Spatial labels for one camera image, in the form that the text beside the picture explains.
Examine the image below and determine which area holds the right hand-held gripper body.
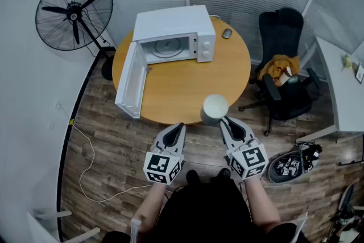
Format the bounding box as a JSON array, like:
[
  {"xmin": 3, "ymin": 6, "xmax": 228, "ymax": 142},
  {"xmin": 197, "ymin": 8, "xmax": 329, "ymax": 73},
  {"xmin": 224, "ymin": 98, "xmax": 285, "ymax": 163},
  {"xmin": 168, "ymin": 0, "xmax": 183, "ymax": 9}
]
[{"xmin": 226, "ymin": 138, "xmax": 270, "ymax": 180}]

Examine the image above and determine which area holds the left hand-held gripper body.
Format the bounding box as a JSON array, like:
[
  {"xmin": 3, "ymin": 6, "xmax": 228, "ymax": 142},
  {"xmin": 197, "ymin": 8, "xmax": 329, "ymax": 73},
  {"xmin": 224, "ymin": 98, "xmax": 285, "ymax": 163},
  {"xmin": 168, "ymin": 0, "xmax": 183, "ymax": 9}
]
[{"xmin": 143, "ymin": 142, "xmax": 185, "ymax": 186}]

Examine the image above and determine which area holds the white cup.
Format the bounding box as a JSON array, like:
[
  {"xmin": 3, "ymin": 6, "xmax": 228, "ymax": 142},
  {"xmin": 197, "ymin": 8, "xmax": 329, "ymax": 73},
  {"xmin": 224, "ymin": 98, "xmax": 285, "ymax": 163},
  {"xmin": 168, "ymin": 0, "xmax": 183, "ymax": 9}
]
[{"xmin": 200, "ymin": 93, "xmax": 229, "ymax": 126}]

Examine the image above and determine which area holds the white microwave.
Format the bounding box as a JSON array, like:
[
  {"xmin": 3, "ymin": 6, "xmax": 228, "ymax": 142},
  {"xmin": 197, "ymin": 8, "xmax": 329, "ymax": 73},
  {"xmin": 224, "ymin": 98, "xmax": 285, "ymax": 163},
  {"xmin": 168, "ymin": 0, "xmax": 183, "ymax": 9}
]
[{"xmin": 114, "ymin": 5, "xmax": 217, "ymax": 120}]

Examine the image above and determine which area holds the person's right forearm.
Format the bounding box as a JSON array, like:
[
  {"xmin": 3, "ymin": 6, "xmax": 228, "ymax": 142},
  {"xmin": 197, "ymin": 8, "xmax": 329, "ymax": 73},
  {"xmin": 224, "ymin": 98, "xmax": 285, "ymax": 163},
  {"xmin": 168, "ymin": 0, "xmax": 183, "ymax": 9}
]
[{"xmin": 244, "ymin": 178, "xmax": 282, "ymax": 227}]

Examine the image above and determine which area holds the person's left forearm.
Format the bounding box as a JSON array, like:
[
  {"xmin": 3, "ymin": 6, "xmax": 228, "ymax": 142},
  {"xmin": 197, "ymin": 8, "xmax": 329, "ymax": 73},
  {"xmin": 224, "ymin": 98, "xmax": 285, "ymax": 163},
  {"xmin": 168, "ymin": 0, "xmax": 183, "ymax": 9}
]
[{"xmin": 132, "ymin": 183, "xmax": 167, "ymax": 234}]

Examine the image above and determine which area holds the person's right black shoe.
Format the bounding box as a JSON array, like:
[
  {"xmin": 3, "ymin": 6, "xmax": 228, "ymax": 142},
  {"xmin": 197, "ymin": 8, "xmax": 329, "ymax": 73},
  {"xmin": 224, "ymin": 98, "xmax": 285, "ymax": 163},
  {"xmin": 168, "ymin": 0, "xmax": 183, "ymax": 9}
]
[{"xmin": 210, "ymin": 167, "xmax": 231, "ymax": 180}]

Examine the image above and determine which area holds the person's black shoe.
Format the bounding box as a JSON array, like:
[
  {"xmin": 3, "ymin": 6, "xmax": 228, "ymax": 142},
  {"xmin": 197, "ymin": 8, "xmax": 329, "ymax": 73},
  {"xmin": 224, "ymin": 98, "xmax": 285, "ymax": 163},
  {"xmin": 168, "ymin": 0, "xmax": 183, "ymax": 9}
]
[
  {"xmin": 185, "ymin": 170, "xmax": 201, "ymax": 184},
  {"xmin": 210, "ymin": 167, "xmax": 231, "ymax": 180}
]

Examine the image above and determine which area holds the person's left black shoe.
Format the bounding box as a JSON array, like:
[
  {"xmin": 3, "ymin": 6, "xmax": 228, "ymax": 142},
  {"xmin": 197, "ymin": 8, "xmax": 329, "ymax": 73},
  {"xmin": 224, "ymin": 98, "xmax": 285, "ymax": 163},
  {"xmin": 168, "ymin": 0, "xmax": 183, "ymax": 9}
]
[{"xmin": 185, "ymin": 170, "xmax": 201, "ymax": 184}]

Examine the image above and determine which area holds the person's black clothing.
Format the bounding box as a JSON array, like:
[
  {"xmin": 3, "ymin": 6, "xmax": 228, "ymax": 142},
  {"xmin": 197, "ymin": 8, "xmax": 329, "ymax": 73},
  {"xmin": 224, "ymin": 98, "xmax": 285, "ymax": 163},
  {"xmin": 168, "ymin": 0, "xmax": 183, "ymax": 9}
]
[{"xmin": 102, "ymin": 176, "xmax": 311, "ymax": 243}]

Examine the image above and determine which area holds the small brown white package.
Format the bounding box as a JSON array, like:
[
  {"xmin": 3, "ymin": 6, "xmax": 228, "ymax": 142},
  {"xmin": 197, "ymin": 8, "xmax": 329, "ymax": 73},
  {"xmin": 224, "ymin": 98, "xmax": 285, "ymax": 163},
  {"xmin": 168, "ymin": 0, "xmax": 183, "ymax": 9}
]
[{"xmin": 280, "ymin": 67, "xmax": 299, "ymax": 86}]

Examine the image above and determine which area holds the yellow cloth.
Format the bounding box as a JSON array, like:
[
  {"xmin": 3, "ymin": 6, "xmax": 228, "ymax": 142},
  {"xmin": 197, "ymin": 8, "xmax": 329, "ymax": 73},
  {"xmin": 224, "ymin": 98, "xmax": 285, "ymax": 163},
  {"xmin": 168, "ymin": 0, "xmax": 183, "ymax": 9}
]
[{"xmin": 257, "ymin": 54, "xmax": 301, "ymax": 86}]

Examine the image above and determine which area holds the white desk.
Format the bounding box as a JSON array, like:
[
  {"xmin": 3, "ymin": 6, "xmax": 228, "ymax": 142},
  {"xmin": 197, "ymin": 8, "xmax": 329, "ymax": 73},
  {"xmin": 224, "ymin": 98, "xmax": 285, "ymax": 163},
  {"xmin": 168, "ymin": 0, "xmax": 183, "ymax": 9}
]
[{"xmin": 295, "ymin": 36, "xmax": 364, "ymax": 143}]

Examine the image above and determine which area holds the black office chair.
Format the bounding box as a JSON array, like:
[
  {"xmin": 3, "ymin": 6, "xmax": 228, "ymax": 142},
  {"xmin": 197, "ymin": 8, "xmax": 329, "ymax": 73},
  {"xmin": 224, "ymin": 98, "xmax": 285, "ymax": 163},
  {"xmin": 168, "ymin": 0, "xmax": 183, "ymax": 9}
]
[{"xmin": 238, "ymin": 7, "xmax": 324, "ymax": 137}]

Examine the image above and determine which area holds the small green desk item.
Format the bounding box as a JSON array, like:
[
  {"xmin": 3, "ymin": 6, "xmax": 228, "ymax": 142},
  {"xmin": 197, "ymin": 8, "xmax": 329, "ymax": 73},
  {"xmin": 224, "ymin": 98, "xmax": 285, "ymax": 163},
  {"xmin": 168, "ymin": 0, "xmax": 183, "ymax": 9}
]
[{"xmin": 341, "ymin": 53, "xmax": 353, "ymax": 71}]

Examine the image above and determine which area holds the small white table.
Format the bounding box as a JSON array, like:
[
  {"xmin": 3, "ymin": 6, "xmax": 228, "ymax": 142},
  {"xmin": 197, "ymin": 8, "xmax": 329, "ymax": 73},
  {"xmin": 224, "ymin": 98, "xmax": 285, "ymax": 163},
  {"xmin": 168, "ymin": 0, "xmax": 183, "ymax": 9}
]
[{"xmin": 27, "ymin": 209, "xmax": 100, "ymax": 243}]

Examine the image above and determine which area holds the black standing fan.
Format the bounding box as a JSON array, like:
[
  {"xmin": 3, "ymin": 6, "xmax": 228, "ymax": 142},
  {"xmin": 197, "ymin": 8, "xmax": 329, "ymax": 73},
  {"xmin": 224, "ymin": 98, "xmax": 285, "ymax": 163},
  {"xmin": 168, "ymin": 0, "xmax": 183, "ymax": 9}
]
[{"xmin": 35, "ymin": 0, "xmax": 114, "ymax": 82}]

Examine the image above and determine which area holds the white floor cable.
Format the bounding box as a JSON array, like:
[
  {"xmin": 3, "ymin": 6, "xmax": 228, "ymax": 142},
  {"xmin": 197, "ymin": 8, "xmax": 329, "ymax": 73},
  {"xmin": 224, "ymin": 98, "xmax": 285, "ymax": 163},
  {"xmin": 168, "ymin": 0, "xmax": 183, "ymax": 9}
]
[{"xmin": 58, "ymin": 105, "xmax": 154, "ymax": 203}]

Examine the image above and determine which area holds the white harness strap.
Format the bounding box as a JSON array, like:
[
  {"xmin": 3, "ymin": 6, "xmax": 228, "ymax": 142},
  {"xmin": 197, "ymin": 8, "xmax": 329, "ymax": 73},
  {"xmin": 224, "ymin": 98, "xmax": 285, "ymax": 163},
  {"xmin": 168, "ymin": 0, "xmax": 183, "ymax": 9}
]
[
  {"xmin": 289, "ymin": 212, "xmax": 309, "ymax": 243},
  {"xmin": 130, "ymin": 219, "xmax": 142, "ymax": 243}
]

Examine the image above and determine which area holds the black picture frame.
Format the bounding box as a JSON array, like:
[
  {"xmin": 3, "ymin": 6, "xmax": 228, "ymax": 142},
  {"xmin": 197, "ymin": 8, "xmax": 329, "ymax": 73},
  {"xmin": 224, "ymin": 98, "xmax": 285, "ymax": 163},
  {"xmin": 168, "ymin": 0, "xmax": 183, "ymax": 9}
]
[{"xmin": 355, "ymin": 63, "xmax": 364, "ymax": 84}]

